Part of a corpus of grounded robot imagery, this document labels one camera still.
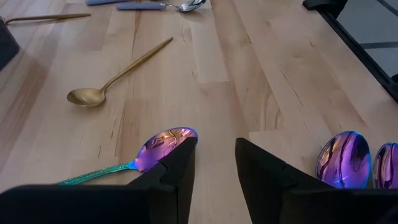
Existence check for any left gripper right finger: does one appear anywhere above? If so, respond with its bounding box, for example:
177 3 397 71
235 138 332 224

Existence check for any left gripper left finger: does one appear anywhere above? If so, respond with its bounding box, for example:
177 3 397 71
127 136 198 224

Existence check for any gold spoon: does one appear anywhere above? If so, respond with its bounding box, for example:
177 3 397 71
0 12 92 26
66 36 174 108

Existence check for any lilac handled silver spoon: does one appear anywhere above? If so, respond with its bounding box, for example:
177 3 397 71
116 0 207 13
85 0 135 6

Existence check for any gray plastic bin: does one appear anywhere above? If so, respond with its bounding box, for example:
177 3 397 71
0 17 21 72

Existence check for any black aluminium table frame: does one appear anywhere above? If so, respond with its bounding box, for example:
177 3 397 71
302 0 398 103

